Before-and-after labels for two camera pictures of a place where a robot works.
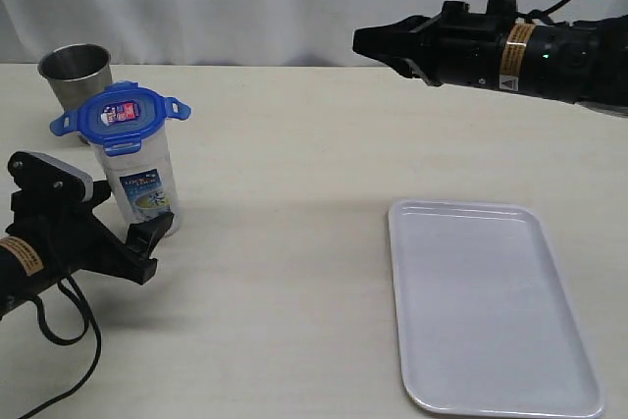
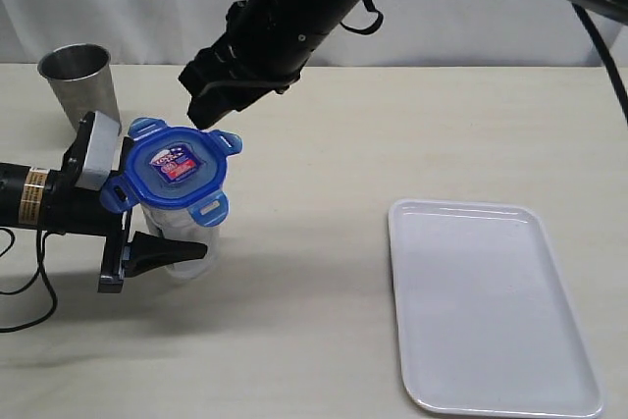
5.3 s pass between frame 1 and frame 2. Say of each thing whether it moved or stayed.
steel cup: stayed
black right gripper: moved
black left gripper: moved
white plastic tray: stayed
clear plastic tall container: moved
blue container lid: moved
